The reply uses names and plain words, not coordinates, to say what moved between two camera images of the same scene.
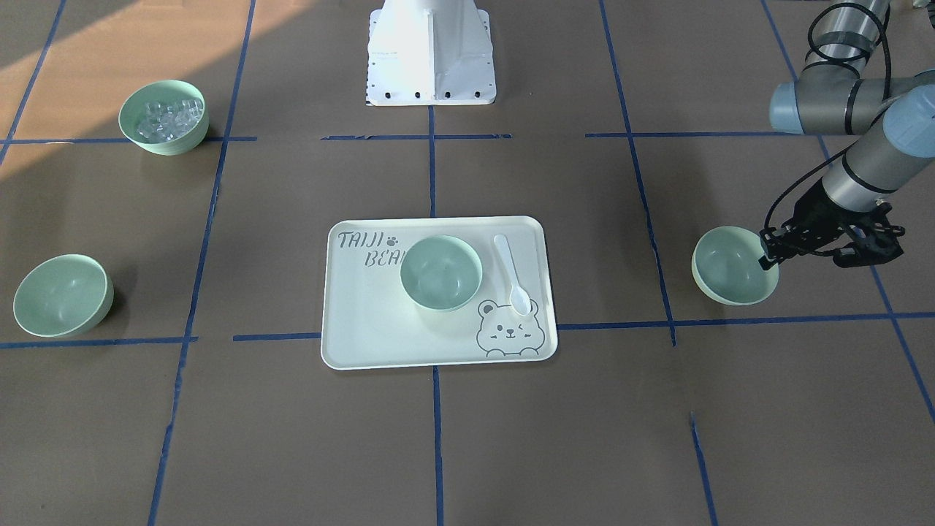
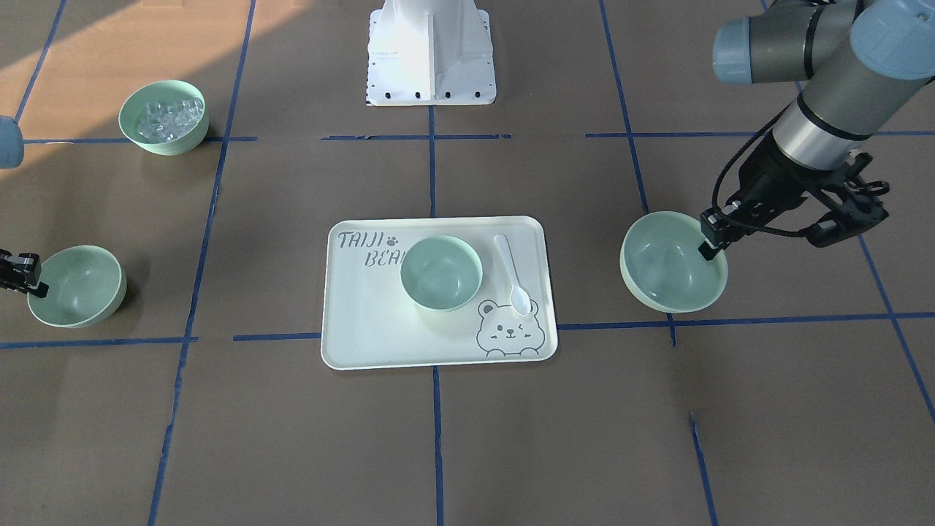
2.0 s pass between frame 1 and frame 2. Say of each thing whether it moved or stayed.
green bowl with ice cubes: stayed
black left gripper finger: moved
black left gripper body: moved
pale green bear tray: stayed
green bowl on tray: stayed
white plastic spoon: stayed
